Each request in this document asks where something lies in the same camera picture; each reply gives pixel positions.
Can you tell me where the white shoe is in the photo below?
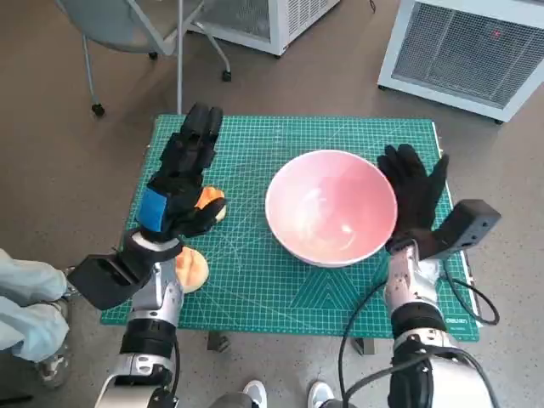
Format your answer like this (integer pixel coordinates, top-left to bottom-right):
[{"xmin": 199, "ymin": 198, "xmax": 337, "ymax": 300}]
[
  {"xmin": 243, "ymin": 379, "xmax": 268, "ymax": 408},
  {"xmin": 308, "ymin": 380, "xmax": 335, "ymax": 408}
]

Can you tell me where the grey office chair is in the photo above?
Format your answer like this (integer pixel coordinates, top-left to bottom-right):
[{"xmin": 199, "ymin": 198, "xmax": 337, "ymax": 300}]
[{"xmin": 54, "ymin": 0, "xmax": 234, "ymax": 118}]

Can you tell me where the short black camera cable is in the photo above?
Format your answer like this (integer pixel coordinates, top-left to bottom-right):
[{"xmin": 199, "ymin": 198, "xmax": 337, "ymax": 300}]
[{"xmin": 441, "ymin": 265, "xmax": 502, "ymax": 326}]

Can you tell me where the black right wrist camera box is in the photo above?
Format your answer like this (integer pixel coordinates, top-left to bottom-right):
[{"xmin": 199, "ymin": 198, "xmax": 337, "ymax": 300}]
[{"xmin": 424, "ymin": 199, "xmax": 502, "ymax": 260}]

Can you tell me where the person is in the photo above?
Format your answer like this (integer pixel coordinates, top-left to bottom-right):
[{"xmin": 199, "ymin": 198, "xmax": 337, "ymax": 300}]
[{"xmin": 0, "ymin": 248, "xmax": 73, "ymax": 390}]

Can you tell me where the white metal pole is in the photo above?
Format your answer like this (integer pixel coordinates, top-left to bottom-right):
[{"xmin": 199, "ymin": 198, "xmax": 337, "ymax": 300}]
[{"xmin": 176, "ymin": 0, "xmax": 184, "ymax": 115}]

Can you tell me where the green cutting mat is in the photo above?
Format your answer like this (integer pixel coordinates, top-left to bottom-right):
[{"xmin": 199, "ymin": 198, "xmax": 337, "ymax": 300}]
[{"xmin": 99, "ymin": 113, "xmax": 481, "ymax": 343}]

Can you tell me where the black table bracket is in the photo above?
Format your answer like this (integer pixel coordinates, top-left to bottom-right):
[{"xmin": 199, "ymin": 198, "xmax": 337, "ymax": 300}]
[
  {"xmin": 207, "ymin": 331, "xmax": 230, "ymax": 353},
  {"xmin": 351, "ymin": 337, "xmax": 377, "ymax": 357}
]

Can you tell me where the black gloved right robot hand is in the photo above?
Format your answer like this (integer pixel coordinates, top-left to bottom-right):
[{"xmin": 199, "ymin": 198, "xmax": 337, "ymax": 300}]
[{"xmin": 377, "ymin": 144, "xmax": 451, "ymax": 246}]

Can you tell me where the round toy bread bun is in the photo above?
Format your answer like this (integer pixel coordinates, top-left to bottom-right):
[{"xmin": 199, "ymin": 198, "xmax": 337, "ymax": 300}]
[{"xmin": 174, "ymin": 248, "xmax": 210, "ymax": 293}]

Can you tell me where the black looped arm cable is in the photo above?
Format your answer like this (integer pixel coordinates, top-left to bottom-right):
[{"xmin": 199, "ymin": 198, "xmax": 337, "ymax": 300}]
[{"xmin": 169, "ymin": 335, "xmax": 183, "ymax": 399}]

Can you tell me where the long black arm cable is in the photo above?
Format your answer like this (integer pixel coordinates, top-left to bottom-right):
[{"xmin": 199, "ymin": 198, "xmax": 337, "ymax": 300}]
[{"xmin": 338, "ymin": 275, "xmax": 430, "ymax": 408}]

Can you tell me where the pink bowl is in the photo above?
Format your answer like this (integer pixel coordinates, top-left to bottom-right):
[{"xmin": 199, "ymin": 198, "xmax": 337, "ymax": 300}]
[{"xmin": 264, "ymin": 149, "xmax": 400, "ymax": 268}]

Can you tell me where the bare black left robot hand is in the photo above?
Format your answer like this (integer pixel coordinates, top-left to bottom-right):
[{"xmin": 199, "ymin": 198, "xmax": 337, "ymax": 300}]
[{"xmin": 135, "ymin": 102, "xmax": 229, "ymax": 241}]

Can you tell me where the large white mesh cabinet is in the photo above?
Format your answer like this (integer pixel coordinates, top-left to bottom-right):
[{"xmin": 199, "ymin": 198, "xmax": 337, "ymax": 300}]
[{"xmin": 377, "ymin": 0, "xmax": 544, "ymax": 124}]

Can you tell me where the long toy bread loaf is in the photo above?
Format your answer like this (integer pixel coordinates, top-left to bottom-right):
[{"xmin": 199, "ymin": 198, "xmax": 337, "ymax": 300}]
[{"xmin": 194, "ymin": 184, "xmax": 228, "ymax": 223}]

